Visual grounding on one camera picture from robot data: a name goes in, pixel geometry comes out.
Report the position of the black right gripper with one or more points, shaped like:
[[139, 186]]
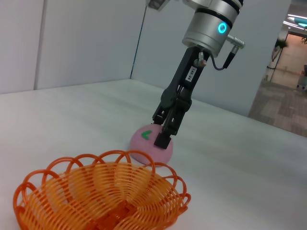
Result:
[[184, 74]]

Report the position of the pink toy peach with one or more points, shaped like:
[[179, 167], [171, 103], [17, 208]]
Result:
[[146, 146]]

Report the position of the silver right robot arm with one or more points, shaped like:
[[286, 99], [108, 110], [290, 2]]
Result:
[[211, 26]]

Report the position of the silver connector plug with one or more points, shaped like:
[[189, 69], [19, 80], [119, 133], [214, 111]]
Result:
[[201, 61]]

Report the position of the green potted plant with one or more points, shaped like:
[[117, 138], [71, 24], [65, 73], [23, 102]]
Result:
[[279, 48]]

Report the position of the glowing ceiling lamp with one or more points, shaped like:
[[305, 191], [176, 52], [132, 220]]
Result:
[[298, 20]]

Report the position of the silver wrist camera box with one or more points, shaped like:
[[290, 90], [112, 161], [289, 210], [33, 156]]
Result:
[[157, 4]]

